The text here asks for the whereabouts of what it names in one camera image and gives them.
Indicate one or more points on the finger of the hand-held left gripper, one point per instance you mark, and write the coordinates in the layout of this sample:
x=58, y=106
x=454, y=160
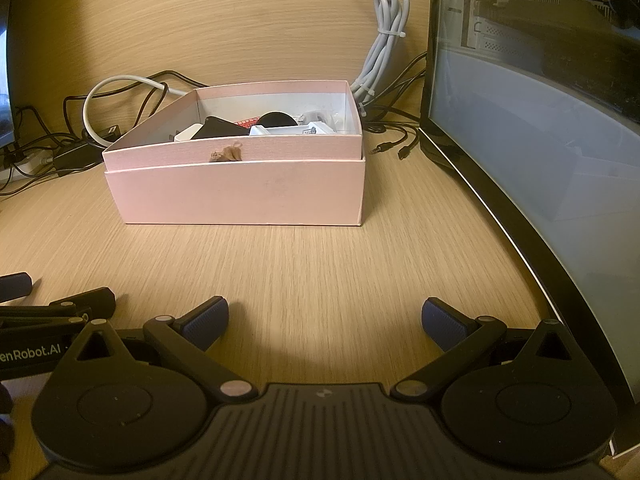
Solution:
x=15, y=287
x=95, y=300

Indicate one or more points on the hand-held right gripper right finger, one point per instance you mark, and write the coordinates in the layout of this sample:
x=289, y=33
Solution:
x=442, y=322

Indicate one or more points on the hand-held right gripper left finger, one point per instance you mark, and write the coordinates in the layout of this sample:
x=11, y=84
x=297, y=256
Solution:
x=207, y=322

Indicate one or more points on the pink cardboard box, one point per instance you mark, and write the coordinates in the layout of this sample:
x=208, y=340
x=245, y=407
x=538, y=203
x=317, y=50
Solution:
x=240, y=192

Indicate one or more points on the white power adapter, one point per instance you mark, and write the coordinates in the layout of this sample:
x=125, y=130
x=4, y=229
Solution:
x=187, y=133

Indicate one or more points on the black plate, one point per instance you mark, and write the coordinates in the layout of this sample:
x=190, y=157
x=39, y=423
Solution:
x=220, y=128

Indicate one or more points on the white battery charger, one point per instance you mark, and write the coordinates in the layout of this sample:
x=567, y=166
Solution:
x=290, y=130

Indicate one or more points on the black rounded device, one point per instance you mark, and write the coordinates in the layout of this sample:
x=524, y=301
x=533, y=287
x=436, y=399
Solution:
x=276, y=120

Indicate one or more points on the white power strip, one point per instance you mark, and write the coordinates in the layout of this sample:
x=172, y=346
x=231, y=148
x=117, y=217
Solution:
x=25, y=161

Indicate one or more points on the black power brick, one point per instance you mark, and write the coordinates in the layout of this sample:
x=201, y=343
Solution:
x=77, y=159

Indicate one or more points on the black computer monitor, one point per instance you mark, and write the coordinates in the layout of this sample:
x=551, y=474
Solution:
x=6, y=50

